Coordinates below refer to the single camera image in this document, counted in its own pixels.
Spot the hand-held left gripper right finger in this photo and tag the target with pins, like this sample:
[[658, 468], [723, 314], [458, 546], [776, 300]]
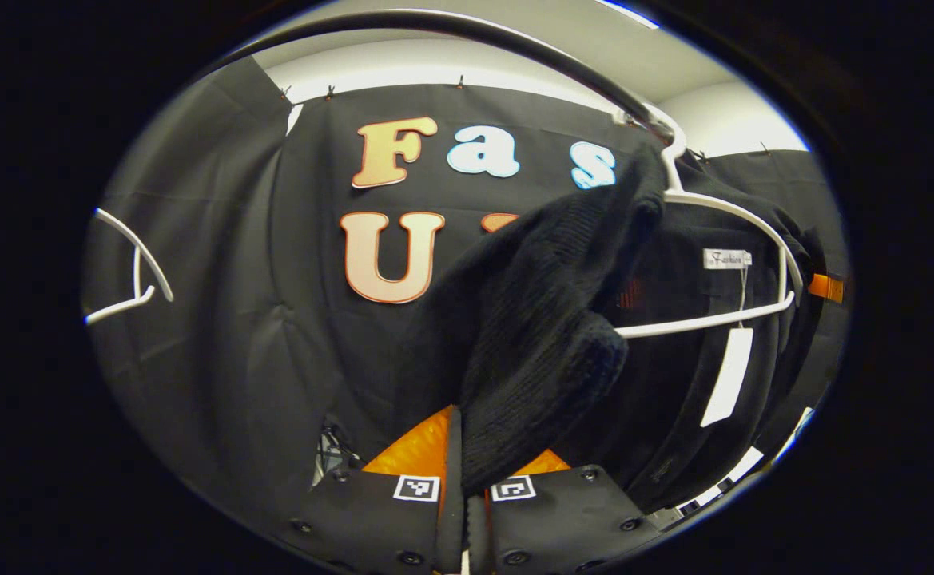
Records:
[[562, 519]]

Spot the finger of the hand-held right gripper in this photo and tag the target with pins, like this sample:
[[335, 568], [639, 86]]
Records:
[[826, 287]]

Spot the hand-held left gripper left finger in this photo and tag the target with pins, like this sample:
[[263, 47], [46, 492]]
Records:
[[452, 511]]

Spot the black knit cardigan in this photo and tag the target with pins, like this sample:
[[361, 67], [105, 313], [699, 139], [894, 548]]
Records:
[[530, 319]]

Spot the white plastic clothes hanger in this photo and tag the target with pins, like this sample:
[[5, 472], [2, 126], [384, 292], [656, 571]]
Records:
[[137, 271], [698, 319]]

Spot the black metal clothes rack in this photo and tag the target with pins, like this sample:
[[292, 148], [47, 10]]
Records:
[[562, 65]]

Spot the black tripod stand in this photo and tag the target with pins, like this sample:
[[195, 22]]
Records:
[[335, 455]]

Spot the white flat board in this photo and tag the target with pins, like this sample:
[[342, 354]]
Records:
[[742, 467]]

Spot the black backdrop cloth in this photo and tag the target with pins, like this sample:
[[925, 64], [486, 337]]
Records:
[[235, 279]]

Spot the row of small black clips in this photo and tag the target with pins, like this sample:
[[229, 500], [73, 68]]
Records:
[[460, 81]]

